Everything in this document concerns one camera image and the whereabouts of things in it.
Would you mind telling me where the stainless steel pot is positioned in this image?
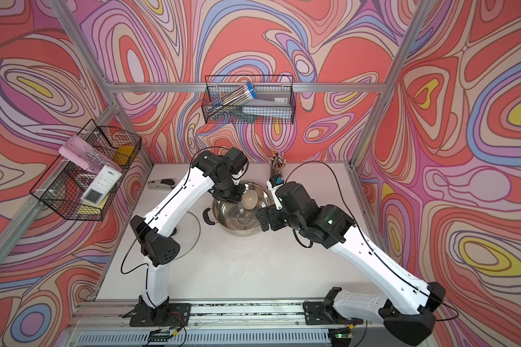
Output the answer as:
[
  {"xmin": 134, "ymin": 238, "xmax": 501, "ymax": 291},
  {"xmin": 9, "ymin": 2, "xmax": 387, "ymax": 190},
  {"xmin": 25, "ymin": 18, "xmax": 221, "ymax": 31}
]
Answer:
[{"xmin": 203, "ymin": 182, "xmax": 273, "ymax": 237}]

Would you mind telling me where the glass pot lid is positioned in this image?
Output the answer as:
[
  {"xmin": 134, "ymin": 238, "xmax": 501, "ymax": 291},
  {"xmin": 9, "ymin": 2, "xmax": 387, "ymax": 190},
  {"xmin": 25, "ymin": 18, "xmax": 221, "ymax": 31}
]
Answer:
[{"xmin": 172, "ymin": 212, "xmax": 201, "ymax": 260}]

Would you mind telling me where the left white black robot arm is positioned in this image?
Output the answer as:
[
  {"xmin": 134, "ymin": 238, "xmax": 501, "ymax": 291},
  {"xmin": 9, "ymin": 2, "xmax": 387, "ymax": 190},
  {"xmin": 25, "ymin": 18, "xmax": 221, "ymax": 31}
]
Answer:
[{"xmin": 130, "ymin": 147, "xmax": 248, "ymax": 309}]

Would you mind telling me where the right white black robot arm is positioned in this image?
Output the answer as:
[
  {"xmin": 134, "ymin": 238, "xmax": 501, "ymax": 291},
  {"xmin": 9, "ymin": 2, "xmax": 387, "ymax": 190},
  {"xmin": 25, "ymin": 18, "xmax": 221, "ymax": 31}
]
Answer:
[{"xmin": 257, "ymin": 176, "xmax": 446, "ymax": 346}]

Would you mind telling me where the clear pencil cup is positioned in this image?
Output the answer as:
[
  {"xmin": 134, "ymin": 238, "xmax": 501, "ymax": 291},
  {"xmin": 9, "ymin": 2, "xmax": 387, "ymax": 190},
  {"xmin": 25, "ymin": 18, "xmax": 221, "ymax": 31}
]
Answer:
[{"xmin": 269, "ymin": 150, "xmax": 287, "ymax": 178}]

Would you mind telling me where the black silver stapler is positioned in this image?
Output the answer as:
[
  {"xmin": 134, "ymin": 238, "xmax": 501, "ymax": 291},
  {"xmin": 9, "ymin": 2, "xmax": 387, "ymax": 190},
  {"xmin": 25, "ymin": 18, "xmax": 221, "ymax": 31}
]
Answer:
[{"xmin": 147, "ymin": 179, "xmax": 177, "ymax": 190}]

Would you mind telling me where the clear tube of pencils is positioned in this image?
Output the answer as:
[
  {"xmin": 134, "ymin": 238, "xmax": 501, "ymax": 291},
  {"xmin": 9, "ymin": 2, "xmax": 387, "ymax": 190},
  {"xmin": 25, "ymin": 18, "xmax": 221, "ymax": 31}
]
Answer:
[{"xmin": 205, "ymin": 82, "xmax": 257, "ymax": 121}]

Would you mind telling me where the grey white box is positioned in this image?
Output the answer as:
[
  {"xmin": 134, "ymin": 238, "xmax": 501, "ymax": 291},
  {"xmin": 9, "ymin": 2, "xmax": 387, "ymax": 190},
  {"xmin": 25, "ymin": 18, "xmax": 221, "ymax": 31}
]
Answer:
[{"xmin": 242, "ymin": 93, "xmax": 292, "ymax": 118}]

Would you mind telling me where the yellow sponge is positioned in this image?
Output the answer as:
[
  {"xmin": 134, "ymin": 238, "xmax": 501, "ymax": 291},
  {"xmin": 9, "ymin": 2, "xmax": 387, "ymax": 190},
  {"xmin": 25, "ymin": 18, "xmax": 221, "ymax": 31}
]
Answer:
[{"xmin": 111, "ymin": 145, "xmax": 135, "ymax": 169}]

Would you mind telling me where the white calculator device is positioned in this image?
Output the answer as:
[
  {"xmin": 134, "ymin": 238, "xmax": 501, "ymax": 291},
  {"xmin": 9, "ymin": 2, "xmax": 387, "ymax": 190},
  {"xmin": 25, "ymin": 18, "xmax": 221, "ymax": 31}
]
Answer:
[{"xmin": 81, "ymin": 166, "xmax": 122, "ymax": 206}]

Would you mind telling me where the green circuit board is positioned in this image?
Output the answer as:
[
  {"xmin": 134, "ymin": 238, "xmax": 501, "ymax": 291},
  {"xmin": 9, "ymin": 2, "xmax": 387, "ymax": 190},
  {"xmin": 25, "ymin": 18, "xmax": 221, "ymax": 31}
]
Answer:
[{"xmin": 146, "ymin": 329, "xmax": 181, "ymax": 345}]

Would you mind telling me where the back black wire basket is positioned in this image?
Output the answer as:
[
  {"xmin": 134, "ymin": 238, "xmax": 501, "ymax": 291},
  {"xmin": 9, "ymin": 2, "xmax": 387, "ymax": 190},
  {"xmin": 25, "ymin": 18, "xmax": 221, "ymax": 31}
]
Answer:
[{"xmin": 201, "ymin": 74, "xmax": 296, "ymax": 124}]

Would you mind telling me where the black wire basket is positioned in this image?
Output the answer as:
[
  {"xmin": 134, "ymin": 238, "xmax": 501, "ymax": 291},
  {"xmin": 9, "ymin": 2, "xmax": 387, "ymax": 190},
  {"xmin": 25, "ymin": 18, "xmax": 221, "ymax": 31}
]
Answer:
[
  {"xmin": 201, "ymin": 74, "xmax": 296, "ymax": 124},
  {"xmin": 30, "ymin": 121, "xmax": 142, "ymax": 221}
]

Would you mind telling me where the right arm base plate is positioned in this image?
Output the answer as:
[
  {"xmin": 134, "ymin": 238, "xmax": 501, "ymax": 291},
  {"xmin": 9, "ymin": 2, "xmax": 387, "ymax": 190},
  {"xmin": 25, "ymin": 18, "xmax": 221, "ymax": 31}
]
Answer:
[{"xmin": 302, "ymin": 300, "xmax": 365, "ymax": 327}]

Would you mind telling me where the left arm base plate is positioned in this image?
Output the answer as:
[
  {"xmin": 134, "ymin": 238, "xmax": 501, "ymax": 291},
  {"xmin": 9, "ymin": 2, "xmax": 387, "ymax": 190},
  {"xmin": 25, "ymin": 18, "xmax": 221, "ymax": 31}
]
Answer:
[{"xmin": 122, "ymin": 302, "xmax": 192, "ymax": 328}]

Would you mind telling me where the left black wire basket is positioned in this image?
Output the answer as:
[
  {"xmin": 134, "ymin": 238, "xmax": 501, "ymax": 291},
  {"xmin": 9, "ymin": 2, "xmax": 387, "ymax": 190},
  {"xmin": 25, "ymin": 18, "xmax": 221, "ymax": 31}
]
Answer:
[{"xmin": 30, "ymin": 121, "xmax": 142, "ymax": 221}]

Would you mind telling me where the aluminium front rail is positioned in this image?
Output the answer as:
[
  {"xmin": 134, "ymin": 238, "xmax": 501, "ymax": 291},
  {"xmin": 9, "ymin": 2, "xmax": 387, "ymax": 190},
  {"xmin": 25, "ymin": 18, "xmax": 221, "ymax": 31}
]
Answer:
[{"xmin": 56, "ymin": 299, "xmax": 401, "ymax": 346}]

